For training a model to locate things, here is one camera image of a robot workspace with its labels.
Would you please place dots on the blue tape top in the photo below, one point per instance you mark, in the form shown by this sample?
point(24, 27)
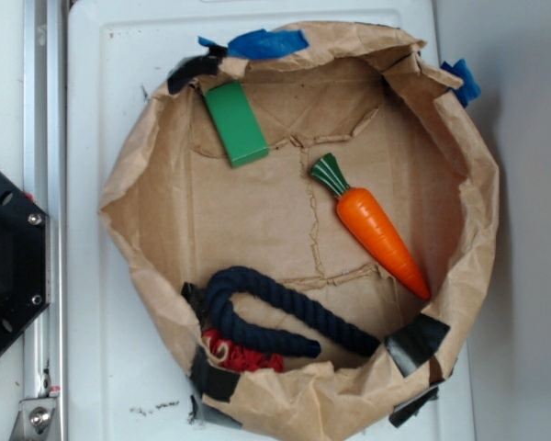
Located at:
point(262, 44)

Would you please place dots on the orange toy carrot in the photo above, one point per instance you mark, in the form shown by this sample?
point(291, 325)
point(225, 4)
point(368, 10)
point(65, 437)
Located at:
point(365, 219)

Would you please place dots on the black tape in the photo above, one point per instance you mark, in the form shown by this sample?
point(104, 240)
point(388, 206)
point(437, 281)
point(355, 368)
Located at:
point(191, 67)
point(416, 343)
point(217, 383)

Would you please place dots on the red crumpled cloth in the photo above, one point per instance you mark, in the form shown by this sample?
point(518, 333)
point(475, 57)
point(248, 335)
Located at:
point(238, 358)

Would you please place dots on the aluminium extrusion rail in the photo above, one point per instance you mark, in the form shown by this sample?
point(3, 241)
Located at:
point(45, 25)

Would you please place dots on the blue tape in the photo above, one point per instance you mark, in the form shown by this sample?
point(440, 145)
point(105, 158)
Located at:
point(262, 44)
point(470, 89)

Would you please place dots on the black tape top left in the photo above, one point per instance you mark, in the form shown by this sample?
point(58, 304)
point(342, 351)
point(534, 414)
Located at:
point(191, 67)

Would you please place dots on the black tape lower right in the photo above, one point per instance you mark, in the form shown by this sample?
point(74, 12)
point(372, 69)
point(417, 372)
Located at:
point(416, 343)

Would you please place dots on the metal corner bracket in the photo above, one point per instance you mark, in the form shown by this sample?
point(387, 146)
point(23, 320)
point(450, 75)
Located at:
point(34, 419)

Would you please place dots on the black tape bottom left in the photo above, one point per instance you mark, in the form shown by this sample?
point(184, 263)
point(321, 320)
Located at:
point(217, 383)

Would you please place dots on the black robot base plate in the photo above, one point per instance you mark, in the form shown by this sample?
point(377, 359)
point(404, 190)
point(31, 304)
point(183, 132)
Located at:
point(23, 262)

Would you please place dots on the blue tape right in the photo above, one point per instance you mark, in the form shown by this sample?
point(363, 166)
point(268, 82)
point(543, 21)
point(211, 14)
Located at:
point(470, 89)

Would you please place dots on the brown paper bag tray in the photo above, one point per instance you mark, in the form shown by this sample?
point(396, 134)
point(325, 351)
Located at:
point(179, 213)

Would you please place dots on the green wooden block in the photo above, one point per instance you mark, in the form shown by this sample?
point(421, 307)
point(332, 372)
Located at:
point(236, 124)

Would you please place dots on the black tape bottom right edge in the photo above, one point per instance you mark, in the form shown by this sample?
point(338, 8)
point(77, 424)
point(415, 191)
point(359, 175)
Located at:
point(403, 412)

